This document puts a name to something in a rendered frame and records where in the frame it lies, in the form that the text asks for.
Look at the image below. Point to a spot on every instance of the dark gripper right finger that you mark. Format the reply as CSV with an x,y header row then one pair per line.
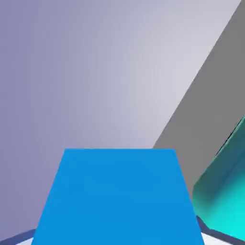
x,y
216,238

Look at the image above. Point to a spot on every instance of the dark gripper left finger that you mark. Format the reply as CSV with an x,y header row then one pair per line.
x,y
23,237

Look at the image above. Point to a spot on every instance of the small blue cube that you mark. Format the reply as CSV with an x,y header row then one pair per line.
x,y
118,199

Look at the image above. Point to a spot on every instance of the large cyan box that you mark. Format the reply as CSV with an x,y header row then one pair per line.
x,y
224,202

